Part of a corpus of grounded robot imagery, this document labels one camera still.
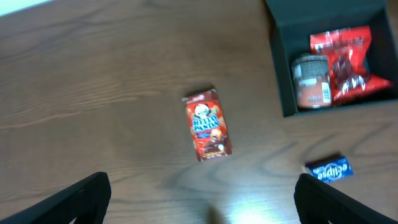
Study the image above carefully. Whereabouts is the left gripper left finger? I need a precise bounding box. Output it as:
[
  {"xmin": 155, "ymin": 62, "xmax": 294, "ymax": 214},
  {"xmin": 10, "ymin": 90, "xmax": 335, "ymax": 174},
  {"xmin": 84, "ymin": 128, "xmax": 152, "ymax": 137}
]
[{"xmin": 1, "ymin": 172, "xmax": 111, "ymax": 224}]

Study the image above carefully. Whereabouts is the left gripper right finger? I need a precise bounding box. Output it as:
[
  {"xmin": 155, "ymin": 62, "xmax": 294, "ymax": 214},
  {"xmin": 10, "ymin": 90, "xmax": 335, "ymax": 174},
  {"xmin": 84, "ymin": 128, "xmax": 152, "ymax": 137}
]
[{"xmin": 294, "ymin": 174, "xmax": 397, "ymax": 224}]

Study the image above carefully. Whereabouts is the Hello Panda red box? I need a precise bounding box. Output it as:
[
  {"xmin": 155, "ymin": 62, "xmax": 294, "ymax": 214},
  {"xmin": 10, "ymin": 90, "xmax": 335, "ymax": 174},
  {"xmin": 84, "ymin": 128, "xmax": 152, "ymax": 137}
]
[{"xmin": 182, "ymin": 88, "xmax": 232, "ymax": 162}]

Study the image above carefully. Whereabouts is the Pringles small can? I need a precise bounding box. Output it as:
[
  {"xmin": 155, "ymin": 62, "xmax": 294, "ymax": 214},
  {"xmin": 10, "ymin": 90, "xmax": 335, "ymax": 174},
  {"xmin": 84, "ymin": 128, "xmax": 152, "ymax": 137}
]
[{"xmin": 290, "ymin": 53, "xmax": 332, "ymax": 110}]

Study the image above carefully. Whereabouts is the red Hacks candy bag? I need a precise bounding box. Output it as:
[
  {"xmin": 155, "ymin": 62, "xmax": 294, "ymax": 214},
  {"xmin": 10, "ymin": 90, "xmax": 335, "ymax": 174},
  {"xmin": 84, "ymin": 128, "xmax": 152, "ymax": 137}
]
[{"xmin": 310, "ymin": 26, "xmax": 392, "ymax": 105}]

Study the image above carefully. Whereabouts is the blue Eclipse mint tin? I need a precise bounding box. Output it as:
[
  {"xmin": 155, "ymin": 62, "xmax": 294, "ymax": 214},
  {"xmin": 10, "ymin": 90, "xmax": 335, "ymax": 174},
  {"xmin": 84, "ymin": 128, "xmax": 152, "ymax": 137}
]
[{"xmin": 304, "ymin": 155, "xmax": 354, "ymax": 183}]

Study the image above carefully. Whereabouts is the dark green open box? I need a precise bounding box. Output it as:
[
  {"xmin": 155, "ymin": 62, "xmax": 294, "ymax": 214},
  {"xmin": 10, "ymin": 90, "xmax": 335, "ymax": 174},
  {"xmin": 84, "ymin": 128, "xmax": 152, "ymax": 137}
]
[{"xmin": 264, "ymin": 0, "xmax": 398, "ymax": 118}]

